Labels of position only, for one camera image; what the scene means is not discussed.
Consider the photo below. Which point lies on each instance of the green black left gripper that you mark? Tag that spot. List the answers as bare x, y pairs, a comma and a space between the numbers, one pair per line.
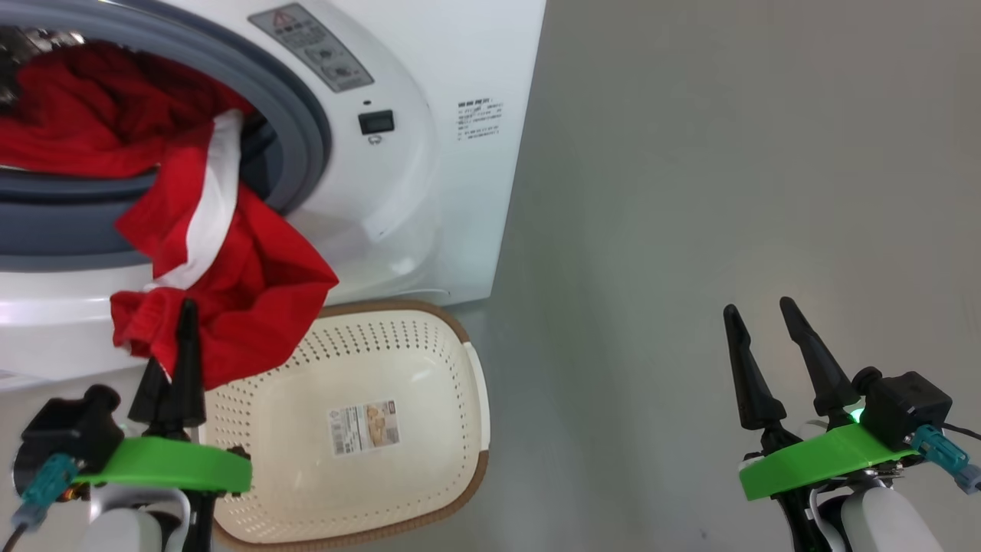
168, 464

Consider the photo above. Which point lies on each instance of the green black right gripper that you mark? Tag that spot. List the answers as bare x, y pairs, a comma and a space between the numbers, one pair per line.
812, 464

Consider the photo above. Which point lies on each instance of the red and white garment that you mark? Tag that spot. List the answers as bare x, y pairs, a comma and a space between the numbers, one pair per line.
253, 284

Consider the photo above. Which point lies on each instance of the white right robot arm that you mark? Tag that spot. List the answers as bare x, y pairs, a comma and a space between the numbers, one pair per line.
881, 525

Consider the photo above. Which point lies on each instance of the cream laundry basket brown rim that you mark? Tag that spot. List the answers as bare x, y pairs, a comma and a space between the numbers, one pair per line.
322, 491

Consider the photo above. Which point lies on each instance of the basket product label sticker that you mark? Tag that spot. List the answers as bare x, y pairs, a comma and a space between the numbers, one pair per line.
365, 428

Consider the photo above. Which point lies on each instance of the grey rubber door gasket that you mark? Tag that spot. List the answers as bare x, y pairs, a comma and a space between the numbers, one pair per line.
299, 138

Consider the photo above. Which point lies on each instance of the white washing machine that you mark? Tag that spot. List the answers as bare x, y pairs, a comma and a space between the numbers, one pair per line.
414, 230

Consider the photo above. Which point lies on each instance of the black door latch socket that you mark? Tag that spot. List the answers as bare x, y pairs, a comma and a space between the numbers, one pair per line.
376, 122

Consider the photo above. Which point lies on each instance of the grey warning sticker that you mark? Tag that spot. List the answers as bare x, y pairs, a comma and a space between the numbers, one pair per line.
314, 46

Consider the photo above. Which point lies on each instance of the steel perforated drum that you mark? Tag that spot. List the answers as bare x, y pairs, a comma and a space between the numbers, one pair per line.
23, 42

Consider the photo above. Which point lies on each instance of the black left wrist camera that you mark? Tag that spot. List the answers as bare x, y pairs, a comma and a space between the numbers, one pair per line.
73, 429

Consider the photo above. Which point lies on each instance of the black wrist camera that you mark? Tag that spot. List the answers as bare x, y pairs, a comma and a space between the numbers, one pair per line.
73, 429
908, 406

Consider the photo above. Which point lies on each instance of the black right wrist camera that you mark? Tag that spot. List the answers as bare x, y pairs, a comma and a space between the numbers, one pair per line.
908, 406

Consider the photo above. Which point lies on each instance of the teal left camera connector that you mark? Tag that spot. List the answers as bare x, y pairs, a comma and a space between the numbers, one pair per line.
46, 483

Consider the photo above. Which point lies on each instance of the teal camera connector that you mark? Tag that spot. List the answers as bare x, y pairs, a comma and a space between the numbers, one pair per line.
939, 452
46, 483

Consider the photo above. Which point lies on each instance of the teal right camera connector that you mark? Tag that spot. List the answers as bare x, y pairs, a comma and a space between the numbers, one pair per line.
939, 452

